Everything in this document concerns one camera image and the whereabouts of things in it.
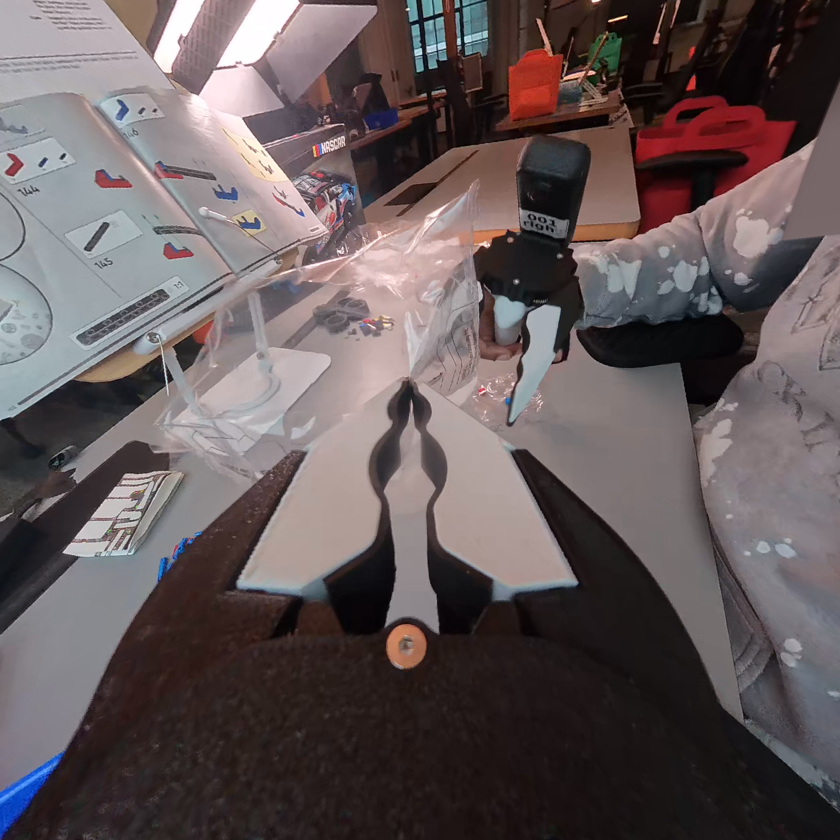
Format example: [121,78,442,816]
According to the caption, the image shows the white table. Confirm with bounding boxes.
[364,125,641,241]

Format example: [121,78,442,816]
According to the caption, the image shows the green bag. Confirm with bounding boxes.
[586,33,625,74]

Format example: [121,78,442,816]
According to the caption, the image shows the black toy tyres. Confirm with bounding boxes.
[314,297,370,333]

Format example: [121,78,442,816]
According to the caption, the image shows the orange bag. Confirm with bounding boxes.
[508,47,566,123]

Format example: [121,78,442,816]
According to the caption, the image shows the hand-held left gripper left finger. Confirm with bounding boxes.
[235,379,399,626]

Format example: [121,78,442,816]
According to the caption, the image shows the person's right forearm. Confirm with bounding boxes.
[571,141,818,329]

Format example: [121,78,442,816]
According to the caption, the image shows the wooden table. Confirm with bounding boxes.
[495,92,624,136]

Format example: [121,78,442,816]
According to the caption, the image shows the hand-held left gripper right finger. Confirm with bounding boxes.
[412,379,580,632]

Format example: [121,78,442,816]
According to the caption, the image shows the window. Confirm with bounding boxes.
[407,0,490,74]

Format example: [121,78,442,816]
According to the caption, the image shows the person's right hand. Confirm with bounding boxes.
[478,294,526,362]

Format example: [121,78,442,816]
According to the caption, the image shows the open instruction booklet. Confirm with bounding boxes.
[0,0,329,421]

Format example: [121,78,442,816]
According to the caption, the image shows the grey desk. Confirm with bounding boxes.
[0,262,746,799]

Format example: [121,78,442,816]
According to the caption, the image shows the studio light panel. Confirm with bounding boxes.
[147,0,379,119]

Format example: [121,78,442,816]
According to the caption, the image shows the folded sticker sheet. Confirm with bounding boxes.
[62,469,185,559]

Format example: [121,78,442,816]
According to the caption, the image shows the red bag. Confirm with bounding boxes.
[635,97,799,228]

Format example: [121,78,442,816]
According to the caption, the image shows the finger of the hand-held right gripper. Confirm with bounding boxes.
[508,306,560,426]

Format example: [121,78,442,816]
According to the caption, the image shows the black office chair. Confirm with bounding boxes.
[637,150,749,205]

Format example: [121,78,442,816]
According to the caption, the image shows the black printed box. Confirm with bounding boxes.
[262,121,355,182]

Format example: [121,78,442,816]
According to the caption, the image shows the small clear plastic bag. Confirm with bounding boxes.
[469,374,546,429]

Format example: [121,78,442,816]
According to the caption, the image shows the clear printed plastic bag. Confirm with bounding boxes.
[282,178,485,399]

